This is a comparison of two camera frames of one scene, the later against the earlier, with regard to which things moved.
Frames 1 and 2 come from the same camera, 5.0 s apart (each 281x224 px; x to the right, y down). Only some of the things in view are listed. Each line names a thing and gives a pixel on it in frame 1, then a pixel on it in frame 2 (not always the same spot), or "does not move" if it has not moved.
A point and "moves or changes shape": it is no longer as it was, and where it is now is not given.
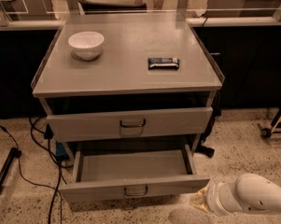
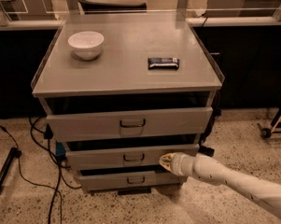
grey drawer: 128,172 moves or changes shape
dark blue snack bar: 163,63 does not move
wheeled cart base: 277,122 does not move
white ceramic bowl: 86,44 does not move
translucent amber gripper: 213,197 to 178,163
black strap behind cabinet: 202,147 does not move
